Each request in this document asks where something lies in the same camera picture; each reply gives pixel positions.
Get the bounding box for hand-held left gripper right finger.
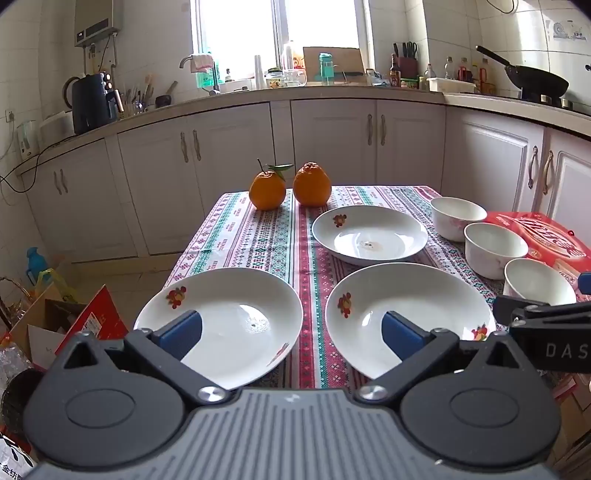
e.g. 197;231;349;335
355;310;525;408

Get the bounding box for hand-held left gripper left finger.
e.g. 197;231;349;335
60;310;232;408

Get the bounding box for white pink-flower bowl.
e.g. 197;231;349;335
431;197;488;242
503;258;578;308
464;223;528;280

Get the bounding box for white floral plate with stain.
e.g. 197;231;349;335
311;205;428;266

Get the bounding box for red gift box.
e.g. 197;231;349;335
484;211;591;301

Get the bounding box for brown cardboard box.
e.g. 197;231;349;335
9;281;90;365

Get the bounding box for yellow-green bag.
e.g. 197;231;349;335
36;268;79;301

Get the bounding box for patterned tablecloth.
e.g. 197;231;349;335
164;185;591;393

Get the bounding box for blue thermos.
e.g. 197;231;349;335
27;247;47;284

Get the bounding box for orange with green leaf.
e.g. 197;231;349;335
249;159;295;211

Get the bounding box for black pot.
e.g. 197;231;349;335
0;368;44;421

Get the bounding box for bumpy orange without leaf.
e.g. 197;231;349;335
293;161;332;206

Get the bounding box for white printed sack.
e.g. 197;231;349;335
0;431;38;480

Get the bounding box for black wok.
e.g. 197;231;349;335
475;45;570;100

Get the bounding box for white kitchen cabinets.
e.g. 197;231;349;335
18;85;591;268

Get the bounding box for utensil holder with utensils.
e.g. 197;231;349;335
124;74;154;115

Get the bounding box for black mortar with pestle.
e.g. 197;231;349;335
154;82;178;109

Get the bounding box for white rice cooker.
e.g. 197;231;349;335
39;111;75;147

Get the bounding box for white plastic tray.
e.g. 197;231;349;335
427;78;476;94

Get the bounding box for white electric kettle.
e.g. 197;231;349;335
17;120;38;161

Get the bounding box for dark blue air fryer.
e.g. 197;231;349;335
71;72;124;136

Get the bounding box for metal faucet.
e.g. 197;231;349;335
179;54;221;97

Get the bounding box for green dish soap bottle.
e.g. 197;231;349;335
196;53;220;90

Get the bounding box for knife block with knives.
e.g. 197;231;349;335
392;41;419;79

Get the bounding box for brown cardboard sheet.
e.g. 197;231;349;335
302;47;365;86

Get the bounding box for orange juice bottle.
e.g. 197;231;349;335
281;41;302;70

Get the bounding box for kitchen window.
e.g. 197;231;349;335
190;0;370;54

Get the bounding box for wall water heater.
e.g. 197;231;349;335
74;0;123;47

